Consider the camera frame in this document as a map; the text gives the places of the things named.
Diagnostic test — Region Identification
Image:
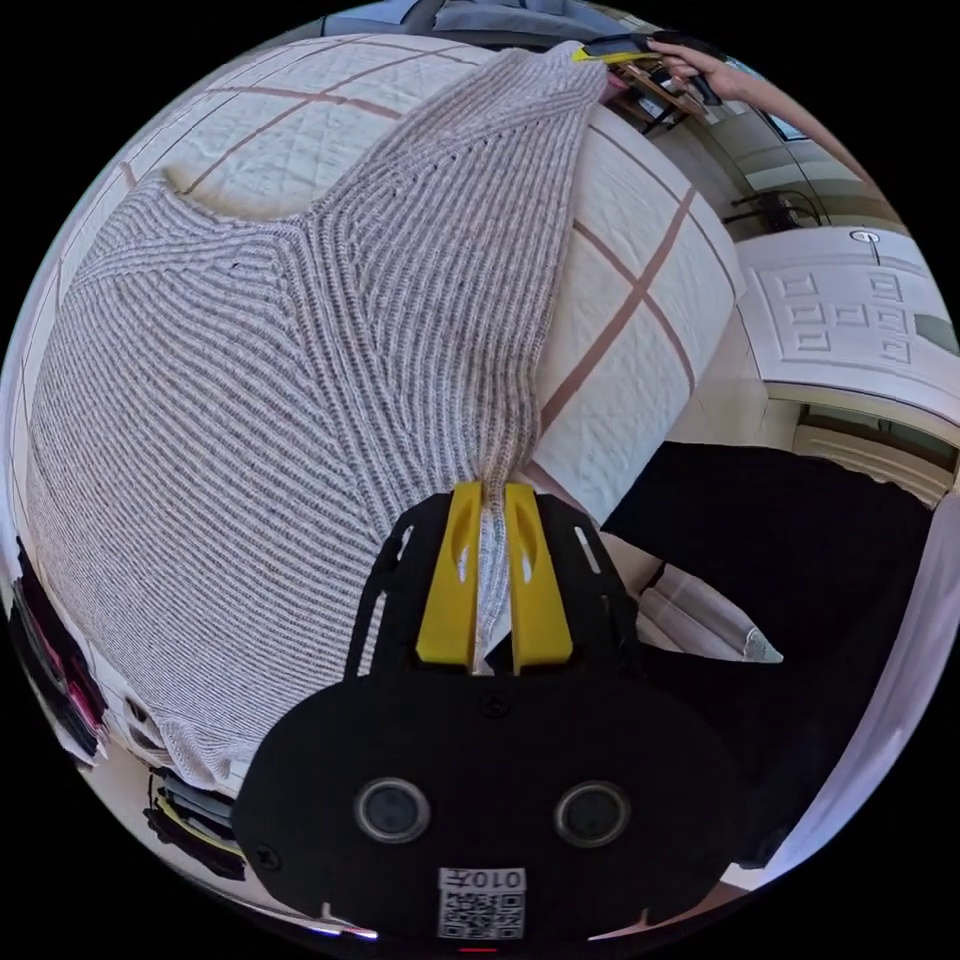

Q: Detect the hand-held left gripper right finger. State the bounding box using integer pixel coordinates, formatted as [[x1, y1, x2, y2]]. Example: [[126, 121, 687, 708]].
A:
[[504, 484, 574, 674]]

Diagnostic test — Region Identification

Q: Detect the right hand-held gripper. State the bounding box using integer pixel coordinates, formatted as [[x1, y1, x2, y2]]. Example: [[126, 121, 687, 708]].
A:
[[570, 30, 680, 66]]

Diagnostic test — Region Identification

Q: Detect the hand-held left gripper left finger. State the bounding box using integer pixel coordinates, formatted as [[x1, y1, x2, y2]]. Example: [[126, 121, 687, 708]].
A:
[[415, 481, 484, 667]]

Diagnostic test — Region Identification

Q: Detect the beige knit sweater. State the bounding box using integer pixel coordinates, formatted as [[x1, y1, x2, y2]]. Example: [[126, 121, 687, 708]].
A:
[[26, 41, 610, 793]]

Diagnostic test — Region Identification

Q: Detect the person's right forearm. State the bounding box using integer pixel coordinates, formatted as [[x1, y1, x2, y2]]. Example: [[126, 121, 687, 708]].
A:
[[716, 63, 883, 189]]

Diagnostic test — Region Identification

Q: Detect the person's right hand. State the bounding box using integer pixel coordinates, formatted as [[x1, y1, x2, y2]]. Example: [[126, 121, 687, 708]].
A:
[[646, 40, 725, 103]]

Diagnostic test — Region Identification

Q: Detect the wooden shelf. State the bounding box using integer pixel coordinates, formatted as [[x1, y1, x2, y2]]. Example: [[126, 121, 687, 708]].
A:
[[608, 59, 708, 127]]

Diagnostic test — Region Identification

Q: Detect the person's body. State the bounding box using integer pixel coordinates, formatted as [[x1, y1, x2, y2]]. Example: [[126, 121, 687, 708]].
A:
[[599, 440, 960, 894]]

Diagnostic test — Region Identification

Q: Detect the pile of dark folded clothes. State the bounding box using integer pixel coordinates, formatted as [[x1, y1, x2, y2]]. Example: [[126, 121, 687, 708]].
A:
[[143, 770, 249, 880]]

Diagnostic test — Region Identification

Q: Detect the white panelled door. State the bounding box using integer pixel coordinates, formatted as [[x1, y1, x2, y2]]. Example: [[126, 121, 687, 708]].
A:
[[737, 224, 960, 513]]

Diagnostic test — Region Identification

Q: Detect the pile of dark and pink clothes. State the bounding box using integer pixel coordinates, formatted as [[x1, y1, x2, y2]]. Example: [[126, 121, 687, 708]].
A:
[[7, 536, 108, 768]]

